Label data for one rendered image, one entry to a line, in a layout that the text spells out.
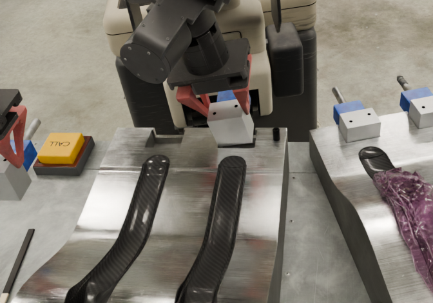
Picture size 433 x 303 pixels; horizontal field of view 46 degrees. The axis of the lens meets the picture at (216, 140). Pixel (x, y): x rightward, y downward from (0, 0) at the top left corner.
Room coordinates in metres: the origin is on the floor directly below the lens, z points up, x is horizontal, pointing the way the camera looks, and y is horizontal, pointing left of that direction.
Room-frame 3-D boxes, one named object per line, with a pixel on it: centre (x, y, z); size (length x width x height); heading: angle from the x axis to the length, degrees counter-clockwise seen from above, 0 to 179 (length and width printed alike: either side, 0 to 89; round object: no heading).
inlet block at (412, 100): (0.62, -0.32, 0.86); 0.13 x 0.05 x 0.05; 2
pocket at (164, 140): (0.59, 0.07, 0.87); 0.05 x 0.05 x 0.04; 74
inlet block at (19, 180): (0.56, 0.27, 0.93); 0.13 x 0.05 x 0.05; 164
